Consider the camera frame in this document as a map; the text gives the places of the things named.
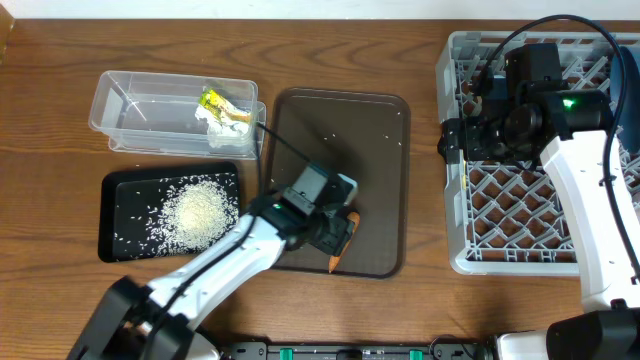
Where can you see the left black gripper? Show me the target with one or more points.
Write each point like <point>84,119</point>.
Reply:
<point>341,233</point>

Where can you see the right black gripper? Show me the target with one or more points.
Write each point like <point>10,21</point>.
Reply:
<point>472,131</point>

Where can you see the orange carrot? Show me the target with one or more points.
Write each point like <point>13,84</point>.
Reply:
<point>354,221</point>

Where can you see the dark blue plate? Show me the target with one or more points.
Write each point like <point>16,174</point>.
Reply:
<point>629,119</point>

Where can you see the white tissue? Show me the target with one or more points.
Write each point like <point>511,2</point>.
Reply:
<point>225,125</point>

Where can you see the yellow green snack wrapper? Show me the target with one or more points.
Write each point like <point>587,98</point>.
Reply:
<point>222,105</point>

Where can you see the light blue rice bowl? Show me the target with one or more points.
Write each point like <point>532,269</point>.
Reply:
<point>350,188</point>

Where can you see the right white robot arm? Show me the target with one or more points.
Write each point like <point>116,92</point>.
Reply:
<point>572,133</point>

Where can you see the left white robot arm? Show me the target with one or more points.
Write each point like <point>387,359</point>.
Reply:
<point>161,319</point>

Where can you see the grey dishwasher rack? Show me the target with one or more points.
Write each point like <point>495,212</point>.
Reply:
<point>510,221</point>

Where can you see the dark brown serving tray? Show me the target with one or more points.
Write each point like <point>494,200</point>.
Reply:
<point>364,136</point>

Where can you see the pile of white rice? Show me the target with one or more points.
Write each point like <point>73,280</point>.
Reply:
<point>173,216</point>

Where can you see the black plastic bin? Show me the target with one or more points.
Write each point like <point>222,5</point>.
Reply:
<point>115,179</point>

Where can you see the clear plastic bin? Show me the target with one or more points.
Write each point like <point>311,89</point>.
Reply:
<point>154,113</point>

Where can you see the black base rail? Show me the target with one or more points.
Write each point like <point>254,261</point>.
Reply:
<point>443,347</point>

